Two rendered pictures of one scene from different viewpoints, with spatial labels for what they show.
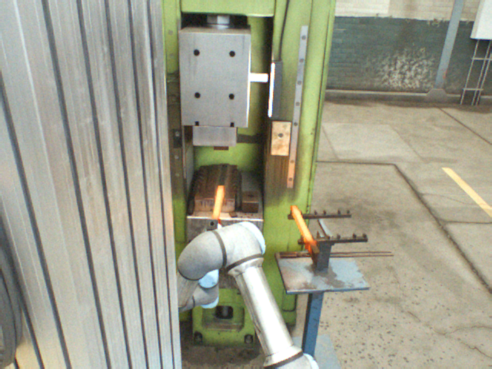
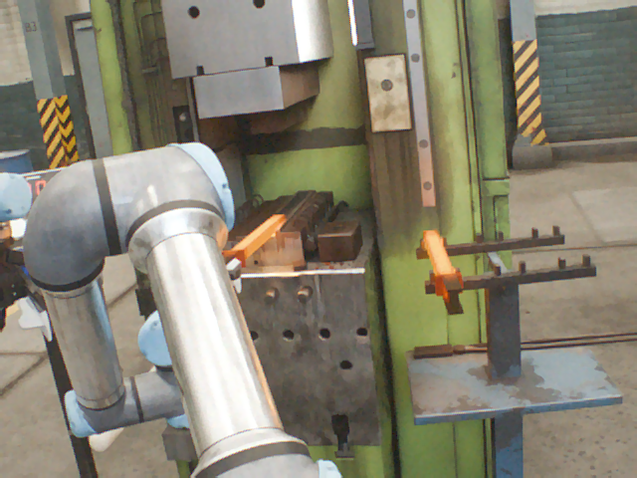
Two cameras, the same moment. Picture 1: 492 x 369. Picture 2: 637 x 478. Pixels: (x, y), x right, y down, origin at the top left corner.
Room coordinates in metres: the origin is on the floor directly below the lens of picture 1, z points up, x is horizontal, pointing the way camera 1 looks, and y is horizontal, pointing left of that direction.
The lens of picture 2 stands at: (0.26, -0.34, 1.39)
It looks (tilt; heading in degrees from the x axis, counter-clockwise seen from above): 15 degrees down; 12
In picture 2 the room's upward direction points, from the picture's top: 7 degrees counter-clockwise
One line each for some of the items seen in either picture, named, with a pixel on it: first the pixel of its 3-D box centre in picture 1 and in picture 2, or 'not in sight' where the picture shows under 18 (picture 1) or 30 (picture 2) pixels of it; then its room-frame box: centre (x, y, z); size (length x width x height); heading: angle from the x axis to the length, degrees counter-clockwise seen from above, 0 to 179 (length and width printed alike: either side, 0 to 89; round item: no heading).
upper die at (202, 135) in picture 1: (217, 122); (263, 85); (1.97, 0.14, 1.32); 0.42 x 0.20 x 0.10; 0
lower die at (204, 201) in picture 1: (217, 185); (282, 224); (1.97, 0.14, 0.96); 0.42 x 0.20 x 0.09; 0
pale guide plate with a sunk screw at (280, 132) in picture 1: (280, 138); (387, 94); (1.89, -0.17, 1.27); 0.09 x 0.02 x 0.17; 90
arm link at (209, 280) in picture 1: (207, 271); (172, 332); (1.19, 0.12, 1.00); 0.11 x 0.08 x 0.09; 0
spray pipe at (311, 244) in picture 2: (238, 190); (322, 226); (1.93, 0.02, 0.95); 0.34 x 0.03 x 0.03; 0
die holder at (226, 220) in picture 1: (227, 226); (316, 318); (1.98, 0.09, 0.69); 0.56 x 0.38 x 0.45; 0
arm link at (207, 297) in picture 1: (204, 293); (173, 390); (1.18, 0.13, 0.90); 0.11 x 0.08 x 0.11; 121
